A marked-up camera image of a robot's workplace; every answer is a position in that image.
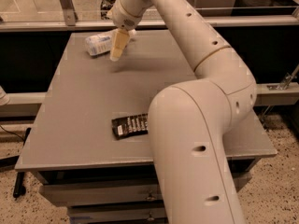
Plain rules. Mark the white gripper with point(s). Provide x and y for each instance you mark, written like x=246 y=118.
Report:
x=122 y=19

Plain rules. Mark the blue plastic water bottle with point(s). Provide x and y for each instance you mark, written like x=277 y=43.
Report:
x=102 y=43

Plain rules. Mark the black white robot base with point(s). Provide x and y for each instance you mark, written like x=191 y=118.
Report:
x=105 y=7

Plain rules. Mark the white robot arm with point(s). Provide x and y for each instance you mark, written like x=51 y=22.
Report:
x=187 y=121

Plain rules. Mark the black snack bar wrapper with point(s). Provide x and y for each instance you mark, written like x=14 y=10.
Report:
x=130 y=126

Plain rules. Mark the grey drawer cabinet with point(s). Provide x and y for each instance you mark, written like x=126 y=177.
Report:
x=71 y=139

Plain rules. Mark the white object at left edge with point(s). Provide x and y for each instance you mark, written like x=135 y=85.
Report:
x=4 y=98

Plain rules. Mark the upper grey drawer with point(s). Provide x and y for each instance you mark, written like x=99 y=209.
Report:
x=125 y=190

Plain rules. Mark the grey drawer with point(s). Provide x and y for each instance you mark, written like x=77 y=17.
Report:
x=119 y=213
x=125 y=190

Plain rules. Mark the lower grey drawer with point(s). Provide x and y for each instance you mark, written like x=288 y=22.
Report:
x=119 y=213

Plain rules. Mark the left metal railing post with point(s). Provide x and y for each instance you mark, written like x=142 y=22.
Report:
x=70 y=16

